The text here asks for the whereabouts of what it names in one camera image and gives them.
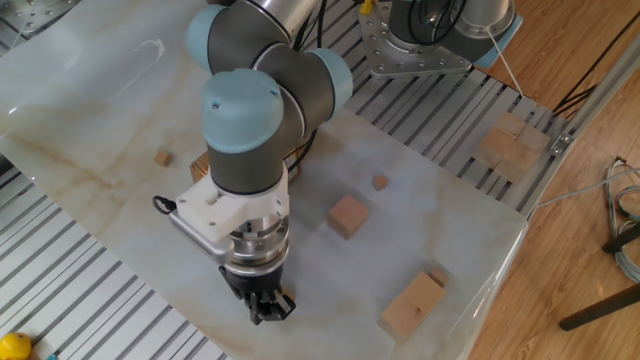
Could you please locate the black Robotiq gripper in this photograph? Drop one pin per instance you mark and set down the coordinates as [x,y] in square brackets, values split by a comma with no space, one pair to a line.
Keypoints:
[252,282]

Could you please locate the cardboard box with orange tape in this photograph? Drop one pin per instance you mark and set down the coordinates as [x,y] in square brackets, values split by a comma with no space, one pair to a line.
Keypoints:
[200,167]

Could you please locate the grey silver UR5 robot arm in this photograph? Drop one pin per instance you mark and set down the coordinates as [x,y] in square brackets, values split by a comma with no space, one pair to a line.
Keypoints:
[240,110]

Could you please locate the small yellow object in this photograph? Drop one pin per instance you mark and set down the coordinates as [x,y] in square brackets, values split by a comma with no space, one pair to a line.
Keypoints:
[366,6]

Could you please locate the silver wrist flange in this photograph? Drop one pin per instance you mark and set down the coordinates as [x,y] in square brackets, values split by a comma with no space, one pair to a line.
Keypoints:
[260,247]

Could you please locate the large wooden cube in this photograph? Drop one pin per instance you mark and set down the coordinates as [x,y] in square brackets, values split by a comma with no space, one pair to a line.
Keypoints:
[347,215]

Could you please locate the long wooden block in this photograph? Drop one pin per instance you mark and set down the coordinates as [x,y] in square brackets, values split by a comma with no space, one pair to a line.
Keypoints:
[410,307]

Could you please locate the tiny wooden cube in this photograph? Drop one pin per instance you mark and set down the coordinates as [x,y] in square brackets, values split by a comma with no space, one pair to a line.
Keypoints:
[162,158]
[380,182]
[440,276]

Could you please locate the black stand leg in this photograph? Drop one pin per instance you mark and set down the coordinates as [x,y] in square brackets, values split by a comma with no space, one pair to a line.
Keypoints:
[620,239]
[600,305]

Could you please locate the perforated metal plate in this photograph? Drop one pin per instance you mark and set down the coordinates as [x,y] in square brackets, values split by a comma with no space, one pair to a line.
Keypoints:
[35,12]

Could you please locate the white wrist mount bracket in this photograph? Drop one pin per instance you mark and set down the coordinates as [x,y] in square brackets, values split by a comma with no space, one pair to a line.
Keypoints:
[220,210]

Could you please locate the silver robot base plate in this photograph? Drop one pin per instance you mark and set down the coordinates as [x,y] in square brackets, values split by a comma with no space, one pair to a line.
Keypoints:
[390,55]

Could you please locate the metal corner bracket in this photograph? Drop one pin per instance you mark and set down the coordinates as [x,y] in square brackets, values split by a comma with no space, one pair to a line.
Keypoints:
[562,143]

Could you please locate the aluminium frame beam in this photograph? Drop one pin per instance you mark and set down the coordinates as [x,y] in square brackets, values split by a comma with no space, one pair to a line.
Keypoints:
[605,85]

